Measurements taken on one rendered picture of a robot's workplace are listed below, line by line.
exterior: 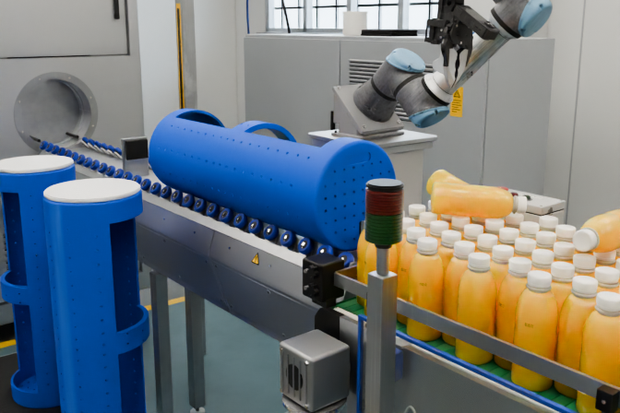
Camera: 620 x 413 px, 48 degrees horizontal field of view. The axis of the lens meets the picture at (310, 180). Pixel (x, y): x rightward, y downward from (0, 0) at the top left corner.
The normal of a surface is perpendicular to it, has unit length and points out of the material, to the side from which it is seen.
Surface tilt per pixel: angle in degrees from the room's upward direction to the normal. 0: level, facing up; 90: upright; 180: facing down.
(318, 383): 90
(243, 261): 71
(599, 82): 90
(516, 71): 90
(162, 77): 90
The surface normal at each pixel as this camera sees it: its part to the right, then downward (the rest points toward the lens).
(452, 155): -0.80, 0.13
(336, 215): 0.63, 0.17
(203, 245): -0.73, -0.19
